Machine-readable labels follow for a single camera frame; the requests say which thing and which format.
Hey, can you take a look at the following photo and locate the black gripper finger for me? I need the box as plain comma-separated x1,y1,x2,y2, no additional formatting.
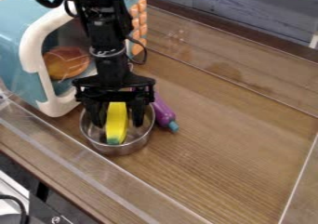
85,102,107,128
131,99,147,127

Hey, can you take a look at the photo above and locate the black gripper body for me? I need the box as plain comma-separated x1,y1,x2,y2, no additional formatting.
71,49,156,109

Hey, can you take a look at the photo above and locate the yellow toy banana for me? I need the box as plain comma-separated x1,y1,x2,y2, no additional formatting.
105,102,128,145

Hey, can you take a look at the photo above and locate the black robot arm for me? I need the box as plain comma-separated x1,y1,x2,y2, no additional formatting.
35,0,155,127

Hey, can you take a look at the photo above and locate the silver metal pot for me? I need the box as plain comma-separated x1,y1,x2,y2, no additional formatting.
79,106,155,156

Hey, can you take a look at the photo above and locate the purple toy eggplant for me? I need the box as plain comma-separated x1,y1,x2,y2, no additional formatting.
151,93,179,132

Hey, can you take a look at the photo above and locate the orange turntable plate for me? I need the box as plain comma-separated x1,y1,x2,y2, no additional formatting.
43,46,91,80

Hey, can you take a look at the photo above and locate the blue toy microwave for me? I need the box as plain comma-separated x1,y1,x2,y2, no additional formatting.
0,0,148,117

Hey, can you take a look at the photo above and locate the clear acrylic barrier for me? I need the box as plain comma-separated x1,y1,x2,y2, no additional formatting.
0,92,212,224

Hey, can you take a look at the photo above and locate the black cable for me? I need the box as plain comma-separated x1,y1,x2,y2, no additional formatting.
123,35,150,66

